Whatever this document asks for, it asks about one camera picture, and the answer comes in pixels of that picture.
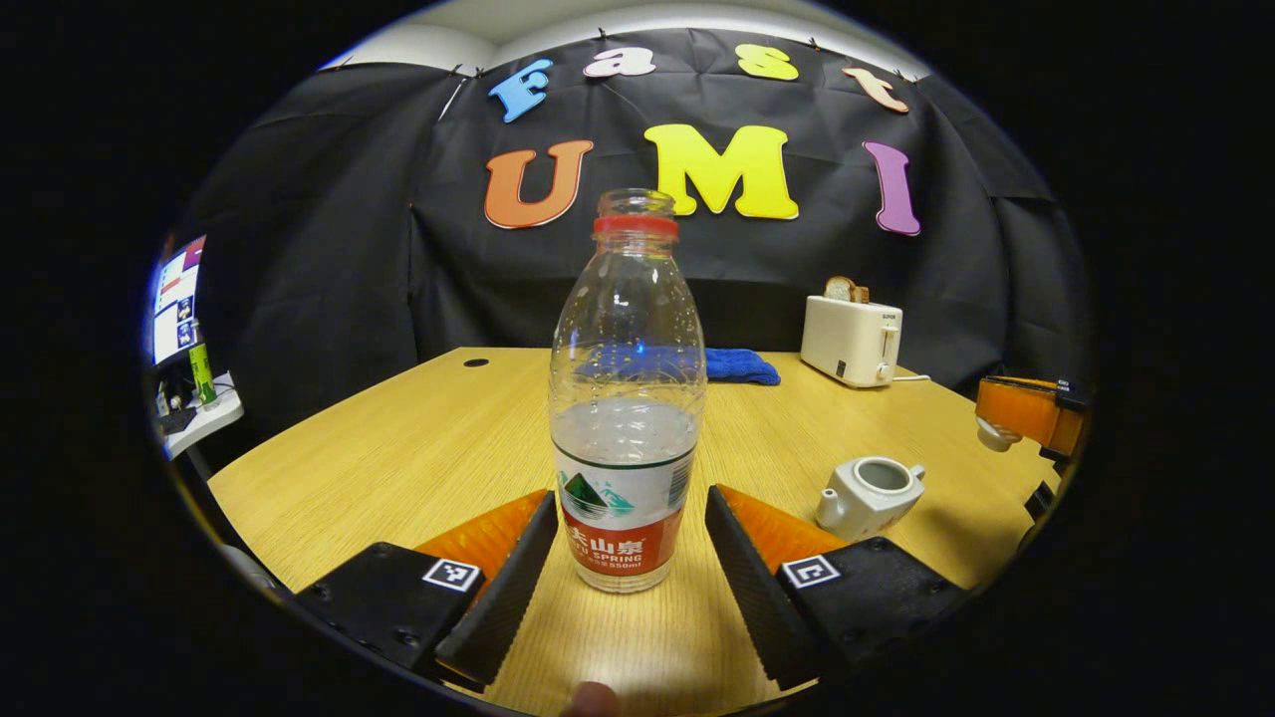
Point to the black keyboard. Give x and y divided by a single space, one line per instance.
177 420

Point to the blue towel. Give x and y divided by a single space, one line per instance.
742 366

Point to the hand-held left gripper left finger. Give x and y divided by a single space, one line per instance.
508 597

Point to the computer monitor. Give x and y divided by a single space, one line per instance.
174 299

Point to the white teacup lid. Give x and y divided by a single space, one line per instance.
994 436

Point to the green drink bottle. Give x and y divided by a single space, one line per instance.
202 373

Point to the white ceramic teacup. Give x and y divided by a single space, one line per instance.
862 513

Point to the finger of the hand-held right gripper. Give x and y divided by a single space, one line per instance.
1036 413

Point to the clear plastic water bottle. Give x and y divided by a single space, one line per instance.
623 448

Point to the white toaster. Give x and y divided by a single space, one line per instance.
847 339

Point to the white side table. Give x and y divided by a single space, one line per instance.
214 418

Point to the pale bread slice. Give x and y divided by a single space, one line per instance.
840 290

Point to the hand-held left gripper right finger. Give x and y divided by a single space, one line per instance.
757 588

